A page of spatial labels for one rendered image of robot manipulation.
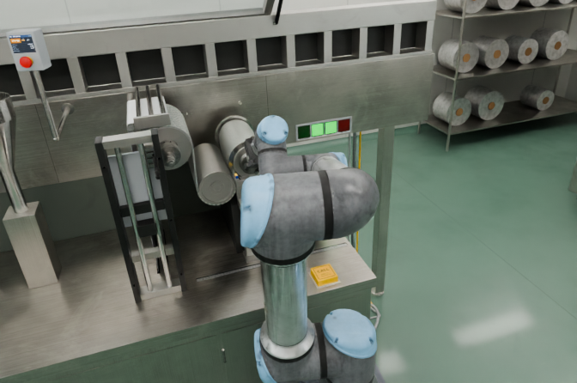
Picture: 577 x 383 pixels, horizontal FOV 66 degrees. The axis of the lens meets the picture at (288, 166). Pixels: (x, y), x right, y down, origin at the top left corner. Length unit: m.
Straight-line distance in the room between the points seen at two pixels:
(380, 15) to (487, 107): 3.22
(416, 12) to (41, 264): 1.65
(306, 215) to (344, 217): 0.06
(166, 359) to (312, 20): 1.26
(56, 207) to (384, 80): 1.38
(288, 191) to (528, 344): 2.18
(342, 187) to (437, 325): 2.04
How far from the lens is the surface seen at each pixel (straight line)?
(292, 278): 0.80
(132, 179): 1.32
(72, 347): 1.46
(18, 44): 1.35
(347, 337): 1.00
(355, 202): 0.70
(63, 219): 1.89
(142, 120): 1.33
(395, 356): 2.49
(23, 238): 1.62
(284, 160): 1.10
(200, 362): 1.54
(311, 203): 0.68
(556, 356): 2.73
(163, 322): 1.43
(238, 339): 1.50
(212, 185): 1.46
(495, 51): 4.81
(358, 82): 1.88
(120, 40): 1.64
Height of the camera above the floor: 1.87
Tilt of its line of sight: 26 degrees down
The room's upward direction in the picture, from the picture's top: 3 degrees counter-clockwise
